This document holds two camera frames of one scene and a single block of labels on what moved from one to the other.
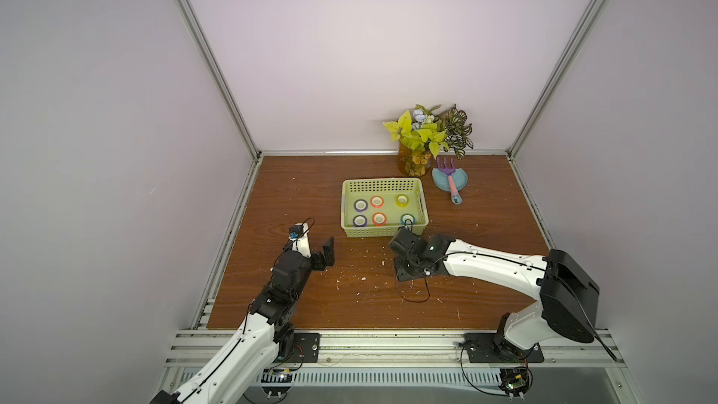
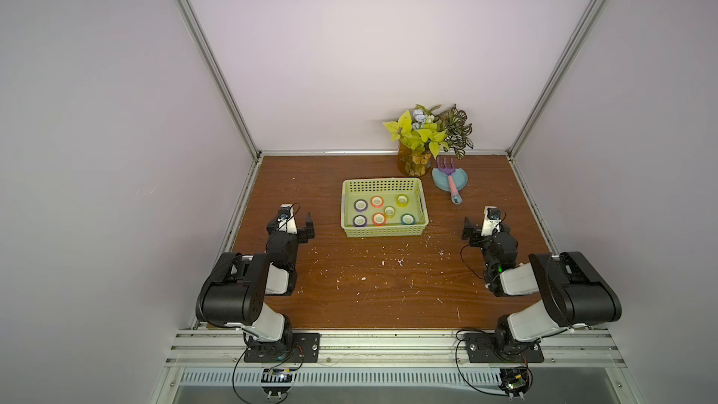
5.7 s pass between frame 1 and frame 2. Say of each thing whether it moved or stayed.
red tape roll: stayed
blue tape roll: stayed
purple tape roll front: stayed
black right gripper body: moved
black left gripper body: moved
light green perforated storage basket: stayed
